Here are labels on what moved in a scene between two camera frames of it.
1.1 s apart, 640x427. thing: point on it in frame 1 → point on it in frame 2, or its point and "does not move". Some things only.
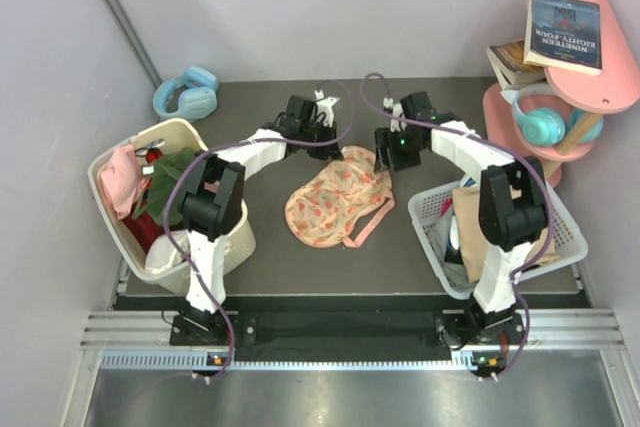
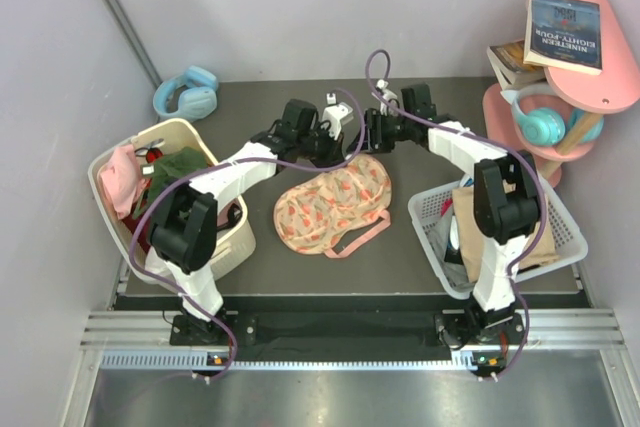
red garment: [144, 228] does not move
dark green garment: [153, 201] does not move
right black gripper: [386, 139] → [374, 138]
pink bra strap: [370, 229] → [348, 249]
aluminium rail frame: [553, 340] does not move
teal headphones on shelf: [547, 126] does not move
